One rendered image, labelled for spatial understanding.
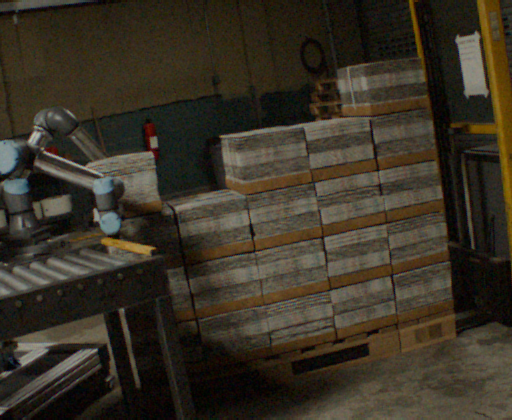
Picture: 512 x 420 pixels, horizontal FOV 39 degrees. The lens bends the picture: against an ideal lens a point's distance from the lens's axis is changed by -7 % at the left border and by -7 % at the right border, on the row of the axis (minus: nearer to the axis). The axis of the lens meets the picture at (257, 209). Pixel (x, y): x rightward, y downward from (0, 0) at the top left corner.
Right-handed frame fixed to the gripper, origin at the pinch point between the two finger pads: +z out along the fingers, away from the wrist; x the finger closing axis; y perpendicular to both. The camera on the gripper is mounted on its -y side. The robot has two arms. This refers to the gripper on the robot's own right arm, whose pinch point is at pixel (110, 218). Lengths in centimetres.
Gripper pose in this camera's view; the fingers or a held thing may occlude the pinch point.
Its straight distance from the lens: 298.4
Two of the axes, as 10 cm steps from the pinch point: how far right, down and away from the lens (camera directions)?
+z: -2.1, -1.1, 9.7
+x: -9.6, 1.9, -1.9
